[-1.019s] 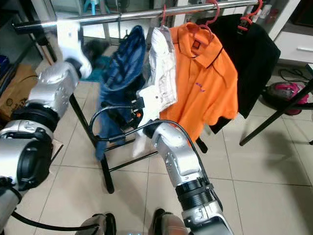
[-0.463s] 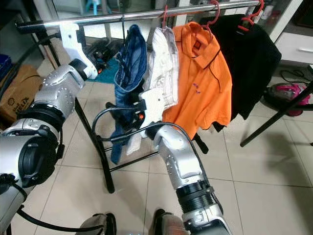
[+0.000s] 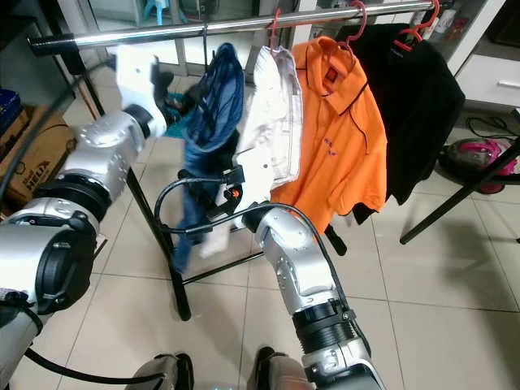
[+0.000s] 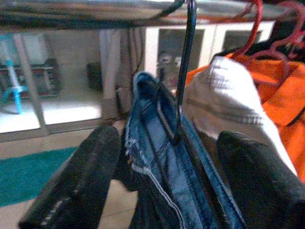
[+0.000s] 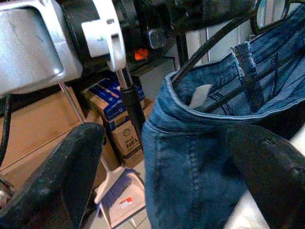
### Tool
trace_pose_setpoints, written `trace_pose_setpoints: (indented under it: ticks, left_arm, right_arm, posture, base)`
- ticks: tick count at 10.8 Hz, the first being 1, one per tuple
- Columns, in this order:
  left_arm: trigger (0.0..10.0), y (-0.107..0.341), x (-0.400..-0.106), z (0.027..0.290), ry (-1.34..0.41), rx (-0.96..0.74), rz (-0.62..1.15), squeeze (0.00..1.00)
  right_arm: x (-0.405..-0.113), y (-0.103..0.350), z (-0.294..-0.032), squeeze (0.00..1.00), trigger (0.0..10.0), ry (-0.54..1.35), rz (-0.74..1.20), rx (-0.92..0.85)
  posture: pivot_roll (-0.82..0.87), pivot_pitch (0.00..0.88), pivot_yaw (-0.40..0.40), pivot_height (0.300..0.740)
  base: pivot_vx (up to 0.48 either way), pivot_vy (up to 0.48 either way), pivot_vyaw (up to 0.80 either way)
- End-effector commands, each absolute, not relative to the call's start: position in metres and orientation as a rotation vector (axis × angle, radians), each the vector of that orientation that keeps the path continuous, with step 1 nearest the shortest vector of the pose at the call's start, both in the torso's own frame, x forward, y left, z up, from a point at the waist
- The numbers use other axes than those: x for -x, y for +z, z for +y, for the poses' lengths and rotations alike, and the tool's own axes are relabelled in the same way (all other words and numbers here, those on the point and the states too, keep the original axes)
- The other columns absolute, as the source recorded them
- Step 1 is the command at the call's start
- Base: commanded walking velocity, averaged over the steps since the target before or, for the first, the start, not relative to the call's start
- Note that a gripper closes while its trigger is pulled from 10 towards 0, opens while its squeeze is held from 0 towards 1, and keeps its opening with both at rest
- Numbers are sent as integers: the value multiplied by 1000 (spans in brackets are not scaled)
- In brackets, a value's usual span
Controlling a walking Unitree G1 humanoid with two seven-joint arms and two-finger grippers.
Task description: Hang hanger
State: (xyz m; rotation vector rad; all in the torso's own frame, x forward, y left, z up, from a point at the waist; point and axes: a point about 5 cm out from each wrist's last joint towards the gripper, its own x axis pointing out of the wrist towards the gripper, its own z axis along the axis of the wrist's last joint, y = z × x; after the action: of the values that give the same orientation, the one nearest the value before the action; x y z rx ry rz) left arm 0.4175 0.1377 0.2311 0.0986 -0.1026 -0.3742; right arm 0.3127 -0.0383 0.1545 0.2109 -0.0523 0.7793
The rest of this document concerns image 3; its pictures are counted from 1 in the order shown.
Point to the blue printed carton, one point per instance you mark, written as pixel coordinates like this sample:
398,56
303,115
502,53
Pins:
8,110

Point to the white cabinet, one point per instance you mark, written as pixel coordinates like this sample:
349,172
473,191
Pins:
491,81

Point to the blue jeans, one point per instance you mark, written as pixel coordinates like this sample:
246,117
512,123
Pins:
215,97

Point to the red clothes hanger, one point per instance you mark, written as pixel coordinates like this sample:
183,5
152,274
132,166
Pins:
363,15
272,36
414,34

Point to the orange polo shirt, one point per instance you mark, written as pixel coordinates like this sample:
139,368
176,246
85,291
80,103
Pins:
333,146

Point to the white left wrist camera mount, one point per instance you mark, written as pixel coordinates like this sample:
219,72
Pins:
136,77

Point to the grey robot leg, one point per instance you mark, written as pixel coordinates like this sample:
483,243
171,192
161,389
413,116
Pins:
284,375
158,375

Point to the chrome black clothes rack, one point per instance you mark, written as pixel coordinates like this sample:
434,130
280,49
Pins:
309,17

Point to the printed brown cardboard box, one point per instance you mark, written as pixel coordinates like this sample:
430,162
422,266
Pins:
41,158

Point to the pink vacuum cleaner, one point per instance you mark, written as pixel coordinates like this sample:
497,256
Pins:
475,154

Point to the grey left robot leg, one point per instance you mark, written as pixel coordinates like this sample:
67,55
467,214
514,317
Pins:
158,375

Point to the grey right robot leg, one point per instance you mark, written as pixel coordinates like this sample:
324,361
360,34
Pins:
284,375

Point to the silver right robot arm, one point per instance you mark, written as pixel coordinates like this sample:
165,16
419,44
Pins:
301,260

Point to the black cabinet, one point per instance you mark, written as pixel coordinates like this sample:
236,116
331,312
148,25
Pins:
16,41

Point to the teal floor mat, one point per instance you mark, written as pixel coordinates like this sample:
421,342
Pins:
179,130

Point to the blue plastic stool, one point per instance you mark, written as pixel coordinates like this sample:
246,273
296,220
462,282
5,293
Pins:
156,10

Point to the small white cloth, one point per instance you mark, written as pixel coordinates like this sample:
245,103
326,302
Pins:
215,242

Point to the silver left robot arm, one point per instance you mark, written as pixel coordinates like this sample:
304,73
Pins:
106,158

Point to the white short sleeve shirt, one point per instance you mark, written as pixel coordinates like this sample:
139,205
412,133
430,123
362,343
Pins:
272,122

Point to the black shirt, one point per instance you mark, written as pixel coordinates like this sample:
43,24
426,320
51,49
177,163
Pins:
422,106

